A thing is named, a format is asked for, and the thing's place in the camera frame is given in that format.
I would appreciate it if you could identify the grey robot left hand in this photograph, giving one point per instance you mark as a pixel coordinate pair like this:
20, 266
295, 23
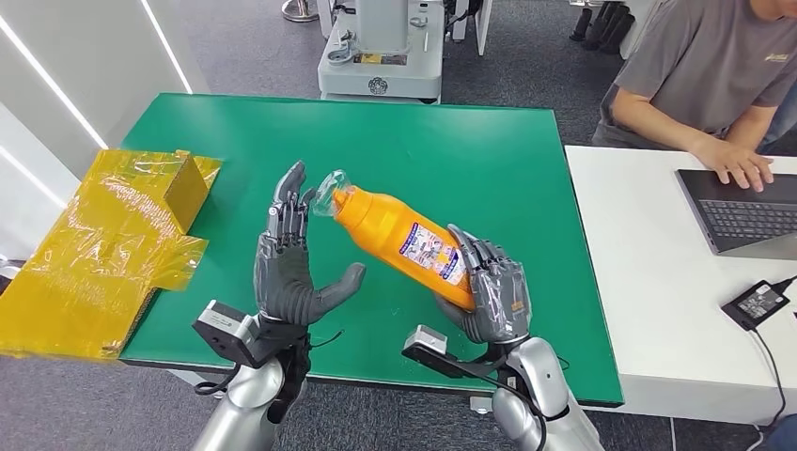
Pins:
283, 286

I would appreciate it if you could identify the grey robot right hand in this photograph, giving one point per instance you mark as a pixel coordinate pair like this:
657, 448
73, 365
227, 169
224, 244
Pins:
501, 299

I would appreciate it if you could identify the person's right hand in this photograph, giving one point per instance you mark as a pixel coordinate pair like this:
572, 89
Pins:
735, 163

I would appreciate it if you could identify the orange plastic bottle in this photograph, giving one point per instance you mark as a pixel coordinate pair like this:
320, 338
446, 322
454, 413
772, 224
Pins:
380, 230

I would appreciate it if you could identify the person's right forearm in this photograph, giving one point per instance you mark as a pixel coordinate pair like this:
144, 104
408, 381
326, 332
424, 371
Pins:
660, 124

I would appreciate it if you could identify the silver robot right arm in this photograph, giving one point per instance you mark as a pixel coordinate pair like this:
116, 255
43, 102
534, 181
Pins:
545, 373

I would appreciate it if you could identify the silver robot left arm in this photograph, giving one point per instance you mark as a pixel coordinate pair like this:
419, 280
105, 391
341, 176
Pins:
243, 404

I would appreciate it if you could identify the dark grey laptop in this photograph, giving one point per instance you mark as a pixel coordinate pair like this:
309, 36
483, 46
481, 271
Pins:
747, 218

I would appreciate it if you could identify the person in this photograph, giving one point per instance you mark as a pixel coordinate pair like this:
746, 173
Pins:
703, 62

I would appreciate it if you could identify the black power adapter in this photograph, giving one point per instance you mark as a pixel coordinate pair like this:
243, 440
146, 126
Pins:
756, 305

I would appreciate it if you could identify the white table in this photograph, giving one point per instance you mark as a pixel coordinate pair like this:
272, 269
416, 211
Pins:
654, 299

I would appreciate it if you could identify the green table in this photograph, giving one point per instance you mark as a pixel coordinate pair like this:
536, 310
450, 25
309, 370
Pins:
436, 155

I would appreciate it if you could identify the black chair base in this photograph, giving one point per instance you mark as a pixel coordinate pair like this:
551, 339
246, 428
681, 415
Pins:
607, 25

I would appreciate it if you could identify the yellow taped cardboard box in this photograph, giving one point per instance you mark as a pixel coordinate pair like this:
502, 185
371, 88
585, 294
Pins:
93, 249

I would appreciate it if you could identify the white machine base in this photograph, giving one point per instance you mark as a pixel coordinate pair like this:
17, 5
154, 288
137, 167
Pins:
381, 74

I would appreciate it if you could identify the white upright panel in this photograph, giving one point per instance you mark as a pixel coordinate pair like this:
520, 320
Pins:
482, 25

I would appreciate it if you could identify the chrome round stand base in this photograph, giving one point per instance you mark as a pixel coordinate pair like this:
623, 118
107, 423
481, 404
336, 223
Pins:
300, 11

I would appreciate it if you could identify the dark blue object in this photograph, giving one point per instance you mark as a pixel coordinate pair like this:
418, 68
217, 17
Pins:
783, 436

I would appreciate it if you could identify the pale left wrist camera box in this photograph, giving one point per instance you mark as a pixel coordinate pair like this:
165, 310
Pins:
218, 323

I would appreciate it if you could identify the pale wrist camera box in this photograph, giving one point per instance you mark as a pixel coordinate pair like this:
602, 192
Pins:
218, 323
425, 339

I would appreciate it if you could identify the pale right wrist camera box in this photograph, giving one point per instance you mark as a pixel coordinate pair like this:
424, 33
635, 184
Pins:
425, 339

